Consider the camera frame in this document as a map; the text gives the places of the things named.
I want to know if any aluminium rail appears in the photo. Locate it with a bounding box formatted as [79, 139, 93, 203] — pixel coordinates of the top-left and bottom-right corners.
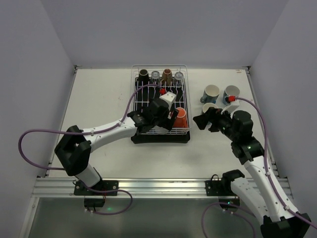
[31, 177, 293, 199]

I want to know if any dark blue mug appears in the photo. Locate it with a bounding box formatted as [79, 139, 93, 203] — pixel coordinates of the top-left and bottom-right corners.
[223, 85, 240, 106]

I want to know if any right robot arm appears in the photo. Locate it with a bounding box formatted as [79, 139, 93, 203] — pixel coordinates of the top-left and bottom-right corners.
[193, 108, 311, 238]

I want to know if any black drip tray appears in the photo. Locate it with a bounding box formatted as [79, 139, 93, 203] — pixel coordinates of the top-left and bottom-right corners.
[131, 82, 191, 144]

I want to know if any left controller box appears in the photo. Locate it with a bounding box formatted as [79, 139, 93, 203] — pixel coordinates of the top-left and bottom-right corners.
[84, 198, 105, 211]

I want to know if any right controller box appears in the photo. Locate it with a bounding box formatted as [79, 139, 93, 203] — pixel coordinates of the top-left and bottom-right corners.
[218, 198, 240, 212]

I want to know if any white wire dish rack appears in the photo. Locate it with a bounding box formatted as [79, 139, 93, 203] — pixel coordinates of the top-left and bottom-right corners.
[130, 64, 194, 136]

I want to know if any dark brown cup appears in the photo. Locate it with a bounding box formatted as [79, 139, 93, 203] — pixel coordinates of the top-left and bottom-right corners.
[138, 69, 150, 86]

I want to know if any clear glass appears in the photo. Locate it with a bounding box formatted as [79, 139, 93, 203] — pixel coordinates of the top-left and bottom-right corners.
[173, 71, 184, 87]
[150, 70, 161, 85]

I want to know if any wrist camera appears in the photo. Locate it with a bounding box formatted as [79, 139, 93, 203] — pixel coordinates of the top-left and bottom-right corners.
[159, 92, 176, 109]
[221, 96, 240, 114]

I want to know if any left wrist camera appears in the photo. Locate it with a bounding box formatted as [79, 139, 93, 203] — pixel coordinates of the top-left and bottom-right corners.
[159, 92, 176, 109]

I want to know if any purple cable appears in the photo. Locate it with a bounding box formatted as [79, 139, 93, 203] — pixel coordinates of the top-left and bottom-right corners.
[201, 96, 317, 238]
[18, 84, 166, 215]

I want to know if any grey-blue faceted cup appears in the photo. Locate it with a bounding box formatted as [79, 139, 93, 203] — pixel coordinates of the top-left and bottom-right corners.
[200, 85, 220, 104]

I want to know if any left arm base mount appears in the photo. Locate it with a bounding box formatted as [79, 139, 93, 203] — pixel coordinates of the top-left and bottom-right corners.
[74, 180, 119, 196]

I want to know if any controller box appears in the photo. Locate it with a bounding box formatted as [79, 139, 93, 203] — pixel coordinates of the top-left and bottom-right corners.
[84, 198, 105, 211]
[218, 198, 240, 212]

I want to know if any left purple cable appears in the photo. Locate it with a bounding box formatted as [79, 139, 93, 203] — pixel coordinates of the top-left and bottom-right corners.
[18, 84, 166, 215]

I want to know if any orange cup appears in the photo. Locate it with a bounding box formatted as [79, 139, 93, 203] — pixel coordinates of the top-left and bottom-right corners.
[173, 107, 188, 128]

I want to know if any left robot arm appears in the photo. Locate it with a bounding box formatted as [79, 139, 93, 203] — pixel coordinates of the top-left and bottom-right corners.
[54, 93, 179, 192]

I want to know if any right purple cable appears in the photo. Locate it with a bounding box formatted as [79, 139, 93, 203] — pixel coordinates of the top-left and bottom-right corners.
[201, 96, 317, 238]

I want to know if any brown striped cup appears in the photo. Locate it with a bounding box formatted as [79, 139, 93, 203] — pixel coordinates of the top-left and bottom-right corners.
[160, 68, 173, 86]

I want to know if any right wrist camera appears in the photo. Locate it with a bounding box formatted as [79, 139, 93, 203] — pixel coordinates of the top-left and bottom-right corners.
[221, 96, 240, 114]

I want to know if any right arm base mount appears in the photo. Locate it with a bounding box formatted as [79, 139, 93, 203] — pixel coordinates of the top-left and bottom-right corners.
[205, 174, 236, 196]

